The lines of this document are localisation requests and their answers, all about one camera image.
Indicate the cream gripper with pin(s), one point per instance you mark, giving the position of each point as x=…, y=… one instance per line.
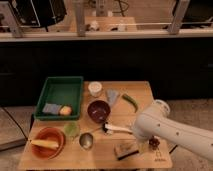
x=143, y=147

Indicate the wooden board eraser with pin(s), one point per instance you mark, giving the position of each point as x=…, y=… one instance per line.
x=124, y=150

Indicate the purple bowl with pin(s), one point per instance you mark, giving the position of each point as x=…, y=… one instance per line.
x=98, y=111

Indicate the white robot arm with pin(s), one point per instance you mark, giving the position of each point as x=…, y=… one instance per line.
x=154, y=121

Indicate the orange bowl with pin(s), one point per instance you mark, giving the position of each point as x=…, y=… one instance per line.
x=52, y=134

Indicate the dark red grapes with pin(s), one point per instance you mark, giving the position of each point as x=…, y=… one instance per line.
x=154, y=143

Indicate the green chili pepper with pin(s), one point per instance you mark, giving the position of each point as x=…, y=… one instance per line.
x=131, y=101

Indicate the metal spoon ladle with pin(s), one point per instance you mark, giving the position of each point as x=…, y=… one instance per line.
x=87, y=139

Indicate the grey cloth piece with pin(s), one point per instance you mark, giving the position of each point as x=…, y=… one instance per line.
x=112, y=96

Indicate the green lettuce leaf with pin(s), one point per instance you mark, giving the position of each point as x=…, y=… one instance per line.
x=72, y=129

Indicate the white cup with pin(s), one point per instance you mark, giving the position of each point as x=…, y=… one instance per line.
x=95, y=88

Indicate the yellow orange fruit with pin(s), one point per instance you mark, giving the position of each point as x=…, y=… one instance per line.
x=65, y=110

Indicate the yellow corn cob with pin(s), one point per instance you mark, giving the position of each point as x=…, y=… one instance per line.
x=45, y=143

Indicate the green plastic tray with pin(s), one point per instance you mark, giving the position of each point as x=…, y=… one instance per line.
x=60, y=90

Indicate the blue sponge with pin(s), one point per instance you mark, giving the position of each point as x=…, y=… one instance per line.
x=51, y=109

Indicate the grey floor plate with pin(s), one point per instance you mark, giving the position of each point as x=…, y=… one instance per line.
x=11, y=133

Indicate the black monitor box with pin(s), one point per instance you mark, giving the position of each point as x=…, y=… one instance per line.
x=39, y=13

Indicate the white handled brush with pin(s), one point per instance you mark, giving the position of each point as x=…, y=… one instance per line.
x=110, y=129

